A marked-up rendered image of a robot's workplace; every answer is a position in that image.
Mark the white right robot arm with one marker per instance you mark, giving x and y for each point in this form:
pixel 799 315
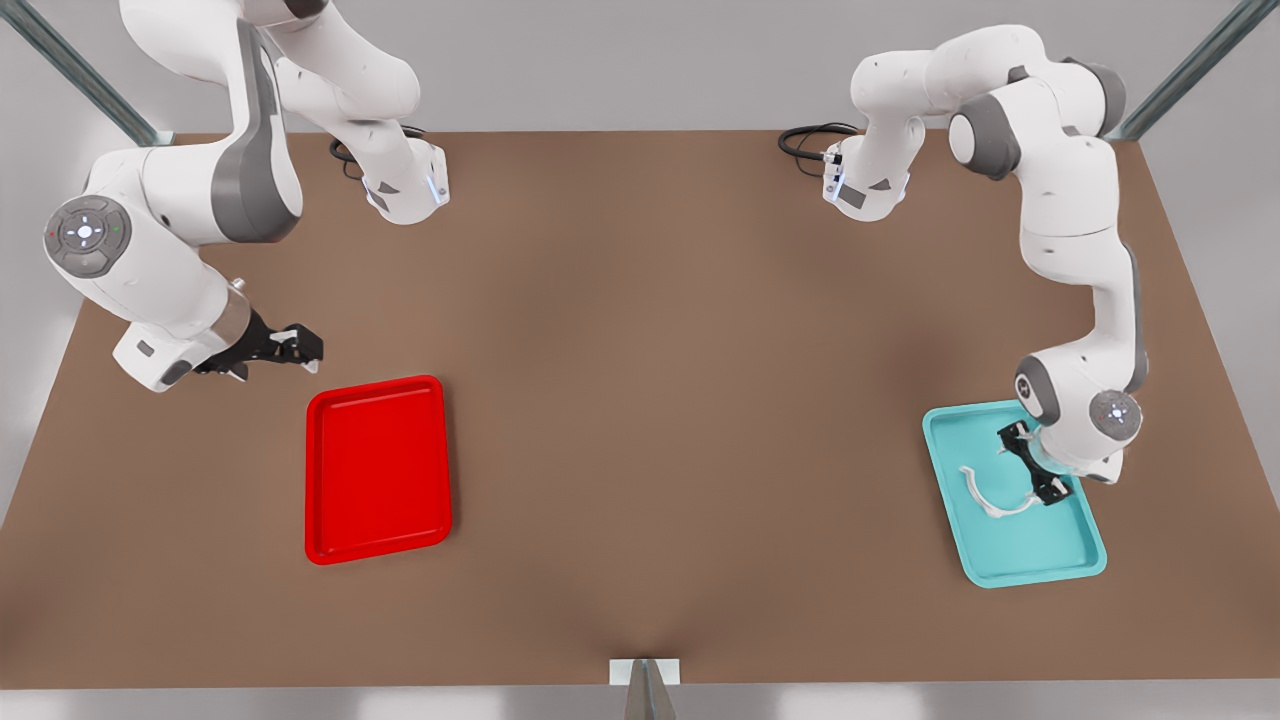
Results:
pixel 180 190

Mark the teal rectangular tray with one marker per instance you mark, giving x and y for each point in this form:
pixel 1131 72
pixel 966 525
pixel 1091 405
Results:
pixel 1030 545

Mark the red rectangular tray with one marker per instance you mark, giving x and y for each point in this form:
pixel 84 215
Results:
pixel 378 470

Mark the white drainage pipe clamp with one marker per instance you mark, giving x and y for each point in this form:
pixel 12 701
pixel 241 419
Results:
pixel 985 503

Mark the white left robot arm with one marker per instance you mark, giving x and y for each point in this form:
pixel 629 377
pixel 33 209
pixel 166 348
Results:
pixel 1070 210

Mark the silver frame post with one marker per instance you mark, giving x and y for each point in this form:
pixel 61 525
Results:
pixel 80 75
pixel 646 685
pixel 1190 70

